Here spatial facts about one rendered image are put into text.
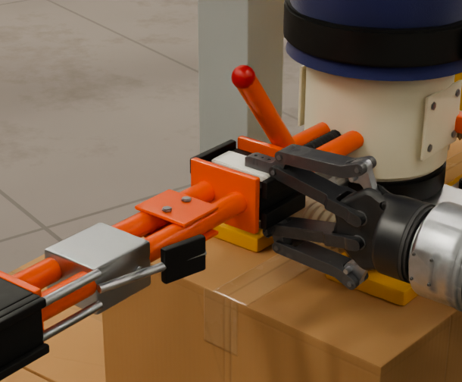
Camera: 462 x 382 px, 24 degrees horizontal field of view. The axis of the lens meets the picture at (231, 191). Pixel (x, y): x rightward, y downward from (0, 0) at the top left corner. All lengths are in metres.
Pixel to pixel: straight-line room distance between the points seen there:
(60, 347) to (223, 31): 1.18
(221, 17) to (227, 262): 1.59
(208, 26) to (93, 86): 1.84
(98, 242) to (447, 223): 0.30
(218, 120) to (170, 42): 2.29
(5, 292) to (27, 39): 4.41
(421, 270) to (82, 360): 0.93
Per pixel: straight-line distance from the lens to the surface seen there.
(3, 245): 3.35
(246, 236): 1.26
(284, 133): 1.13
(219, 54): 2.81
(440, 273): 0.96
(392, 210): 1.00
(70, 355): 1.82
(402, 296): 1.16
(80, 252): 0.95
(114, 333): 1.34
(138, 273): 0.94
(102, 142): 4.03
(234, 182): 1.07
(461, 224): 0.97
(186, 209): 1.02
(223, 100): 2.84
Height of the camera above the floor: 1.54
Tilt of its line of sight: 25 degrees down
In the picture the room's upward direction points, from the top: straight up
